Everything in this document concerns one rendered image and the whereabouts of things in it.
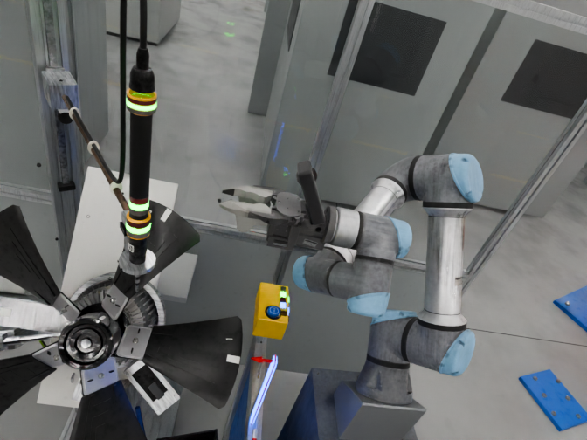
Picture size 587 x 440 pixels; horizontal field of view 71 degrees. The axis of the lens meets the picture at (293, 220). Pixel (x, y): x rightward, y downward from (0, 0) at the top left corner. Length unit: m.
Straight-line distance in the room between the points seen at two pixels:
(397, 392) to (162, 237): 0.71
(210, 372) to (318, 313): 1.09
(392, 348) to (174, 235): 0.62
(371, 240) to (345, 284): 0.10
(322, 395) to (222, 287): 0.83
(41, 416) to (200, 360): 1.41
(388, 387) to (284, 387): 1.39
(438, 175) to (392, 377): 0.53
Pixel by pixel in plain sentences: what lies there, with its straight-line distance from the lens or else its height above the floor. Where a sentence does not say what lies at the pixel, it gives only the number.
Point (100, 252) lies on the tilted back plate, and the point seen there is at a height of 1.18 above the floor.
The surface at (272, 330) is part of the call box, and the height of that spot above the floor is 1.03.
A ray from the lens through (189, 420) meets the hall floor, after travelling 2.32.
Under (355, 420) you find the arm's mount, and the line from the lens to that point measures 1.19.
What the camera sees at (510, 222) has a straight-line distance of 1.89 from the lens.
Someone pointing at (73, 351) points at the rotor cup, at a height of 1.21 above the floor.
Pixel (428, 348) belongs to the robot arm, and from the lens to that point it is 1.09.
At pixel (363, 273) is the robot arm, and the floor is 1.60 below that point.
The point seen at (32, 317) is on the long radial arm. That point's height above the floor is 1.11.
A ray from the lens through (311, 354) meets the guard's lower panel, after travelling 2.34.
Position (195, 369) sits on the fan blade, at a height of 1.18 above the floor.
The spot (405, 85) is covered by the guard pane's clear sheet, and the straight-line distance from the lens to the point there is 1.46.
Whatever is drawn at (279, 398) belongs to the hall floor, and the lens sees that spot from 2.45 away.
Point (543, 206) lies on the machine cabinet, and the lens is 5.33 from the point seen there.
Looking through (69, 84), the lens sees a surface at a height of 1.58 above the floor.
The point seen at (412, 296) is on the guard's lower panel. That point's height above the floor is 0.80.
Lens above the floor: 2.10
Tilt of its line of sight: 36 degrees down
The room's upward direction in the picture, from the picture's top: 18 degrees clockwise
